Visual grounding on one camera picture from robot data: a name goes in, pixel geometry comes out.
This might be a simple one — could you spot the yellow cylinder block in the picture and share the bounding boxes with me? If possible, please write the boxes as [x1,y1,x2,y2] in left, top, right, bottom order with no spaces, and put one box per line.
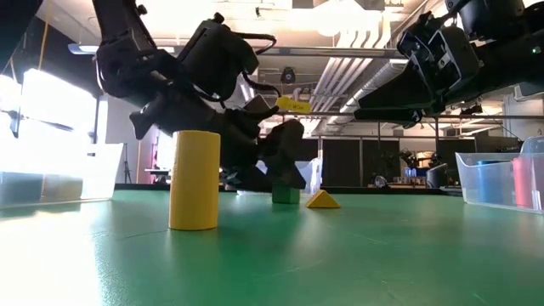
[167,129,222,232]

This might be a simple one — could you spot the silver ventilation duct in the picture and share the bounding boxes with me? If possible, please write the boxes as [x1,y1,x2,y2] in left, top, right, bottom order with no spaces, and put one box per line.
[316,0,426,137]

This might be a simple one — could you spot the black aluminium rig frame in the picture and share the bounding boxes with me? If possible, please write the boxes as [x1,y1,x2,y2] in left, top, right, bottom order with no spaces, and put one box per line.
[114,182,465,196]

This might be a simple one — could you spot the black camera cable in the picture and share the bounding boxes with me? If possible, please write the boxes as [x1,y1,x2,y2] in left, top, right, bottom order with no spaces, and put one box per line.
[231,31,282,99]

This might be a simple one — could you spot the clear plastic bin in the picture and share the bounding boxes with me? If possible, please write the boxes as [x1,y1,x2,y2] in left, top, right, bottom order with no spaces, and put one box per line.
[254,157,324,195]
[0,142,125,210]
[455,135,544,214]

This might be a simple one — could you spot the green table mat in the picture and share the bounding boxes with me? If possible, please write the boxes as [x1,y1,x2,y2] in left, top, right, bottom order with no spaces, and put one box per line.
[0,189,544,306]

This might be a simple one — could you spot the white ceiling pipes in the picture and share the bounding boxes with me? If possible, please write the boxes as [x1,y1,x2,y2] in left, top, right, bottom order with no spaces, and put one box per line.
[303,16,394,115]

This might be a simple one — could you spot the yellow tape tag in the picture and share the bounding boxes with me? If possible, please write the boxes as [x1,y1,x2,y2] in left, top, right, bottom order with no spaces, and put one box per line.
[275,96,313,115]

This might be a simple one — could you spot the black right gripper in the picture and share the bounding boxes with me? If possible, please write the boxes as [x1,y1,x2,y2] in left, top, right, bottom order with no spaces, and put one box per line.
[353,12,484,128]

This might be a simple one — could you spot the background robot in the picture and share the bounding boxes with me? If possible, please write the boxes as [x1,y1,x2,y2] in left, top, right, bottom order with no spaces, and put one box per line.
[399,148,445,189]

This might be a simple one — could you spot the black pipe rack frame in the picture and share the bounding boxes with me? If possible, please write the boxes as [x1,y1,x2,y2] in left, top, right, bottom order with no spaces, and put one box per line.
[271,109,544,188]

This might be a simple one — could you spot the black tripod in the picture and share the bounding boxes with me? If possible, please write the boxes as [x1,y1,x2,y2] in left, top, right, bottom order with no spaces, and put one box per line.
[122,143,134,185]

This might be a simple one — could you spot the blue cylinder block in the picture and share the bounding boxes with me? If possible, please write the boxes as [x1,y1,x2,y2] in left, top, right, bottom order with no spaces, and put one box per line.
[475,159,508,207]

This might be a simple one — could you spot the yellow triangular prism block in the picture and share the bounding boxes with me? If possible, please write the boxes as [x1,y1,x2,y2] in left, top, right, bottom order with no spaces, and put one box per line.
[304,189,343,210]

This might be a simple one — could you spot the green cube block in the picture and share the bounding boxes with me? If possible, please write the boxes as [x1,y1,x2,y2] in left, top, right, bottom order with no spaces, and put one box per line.
[271,183,302,206]

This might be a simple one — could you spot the red cylinder block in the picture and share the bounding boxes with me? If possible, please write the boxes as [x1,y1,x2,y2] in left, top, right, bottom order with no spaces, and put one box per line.
[511,156,536,210]

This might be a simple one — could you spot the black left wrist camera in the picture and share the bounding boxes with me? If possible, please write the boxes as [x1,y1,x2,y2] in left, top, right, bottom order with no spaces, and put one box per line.
[177,11,261,103]

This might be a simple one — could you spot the blue cube block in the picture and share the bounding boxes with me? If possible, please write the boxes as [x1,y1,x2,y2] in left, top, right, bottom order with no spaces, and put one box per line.
[0,171,43,204]

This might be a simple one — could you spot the black partition panels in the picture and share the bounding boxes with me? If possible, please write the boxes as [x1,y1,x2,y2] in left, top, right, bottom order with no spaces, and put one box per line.
[297,136,400,189]

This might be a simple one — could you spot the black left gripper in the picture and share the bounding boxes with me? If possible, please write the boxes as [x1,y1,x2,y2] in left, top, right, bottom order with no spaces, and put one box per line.
[129,89,307,191]

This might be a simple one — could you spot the grey overhead rig beam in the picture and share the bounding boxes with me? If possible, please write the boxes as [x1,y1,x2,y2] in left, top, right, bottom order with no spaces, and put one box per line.
[258,45,405,60]

